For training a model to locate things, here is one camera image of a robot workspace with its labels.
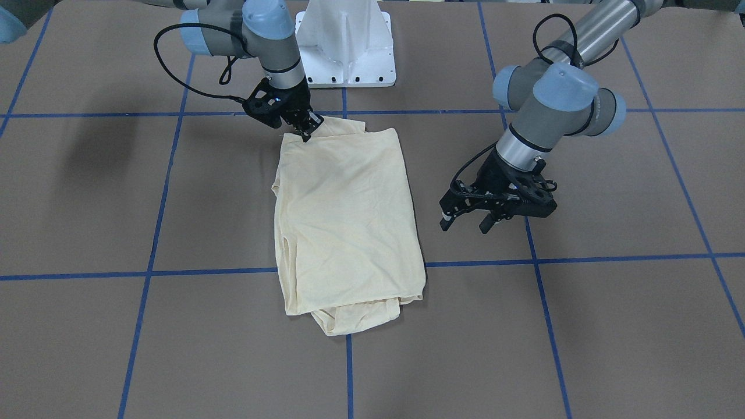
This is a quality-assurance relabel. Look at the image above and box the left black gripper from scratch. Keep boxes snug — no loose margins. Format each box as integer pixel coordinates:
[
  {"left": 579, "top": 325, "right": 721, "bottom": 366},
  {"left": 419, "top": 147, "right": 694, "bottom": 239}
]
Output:
[{"left": 439, "top": 150, "right": 557, "bottom": 235}]

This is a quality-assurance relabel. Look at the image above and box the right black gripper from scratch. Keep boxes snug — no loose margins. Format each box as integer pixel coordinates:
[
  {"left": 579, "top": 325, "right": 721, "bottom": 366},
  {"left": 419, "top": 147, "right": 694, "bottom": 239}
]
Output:
[{"left": 272, "top": 81, "right": 324, "bottom": 143}]

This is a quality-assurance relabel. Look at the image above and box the beige long-sleeve printed shirt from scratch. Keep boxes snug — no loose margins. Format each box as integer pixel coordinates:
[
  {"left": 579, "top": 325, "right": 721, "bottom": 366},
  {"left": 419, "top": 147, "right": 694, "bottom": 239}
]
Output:
[{"left": 272, "top": 117, "right": 427, "bottom": 336}]

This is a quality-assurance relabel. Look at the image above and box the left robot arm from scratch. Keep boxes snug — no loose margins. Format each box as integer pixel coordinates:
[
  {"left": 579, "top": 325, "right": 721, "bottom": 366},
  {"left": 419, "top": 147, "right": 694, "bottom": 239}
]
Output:
[{"left": 439, "top": 1, "right": 664, "bottom": 233}]

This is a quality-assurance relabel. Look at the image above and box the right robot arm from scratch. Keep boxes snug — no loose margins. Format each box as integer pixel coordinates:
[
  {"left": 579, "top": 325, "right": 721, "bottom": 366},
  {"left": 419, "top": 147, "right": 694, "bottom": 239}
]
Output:
[{"left": 152, "top": 1, "right": 324, "bottom": 141}]

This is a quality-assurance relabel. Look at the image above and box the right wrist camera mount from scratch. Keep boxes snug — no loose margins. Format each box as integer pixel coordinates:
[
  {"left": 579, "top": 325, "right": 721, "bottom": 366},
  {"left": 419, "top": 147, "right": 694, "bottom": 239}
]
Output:
[{"left": 240, "top": 77, "right": 289, "bottom": 129}]

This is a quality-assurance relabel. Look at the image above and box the white camera mast pedestal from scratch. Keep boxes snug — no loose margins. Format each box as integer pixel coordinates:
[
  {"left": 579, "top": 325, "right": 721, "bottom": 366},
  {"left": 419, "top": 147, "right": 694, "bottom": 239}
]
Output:
[{"left": 295, "top": 1, "right": 397, "bottom": 88}]

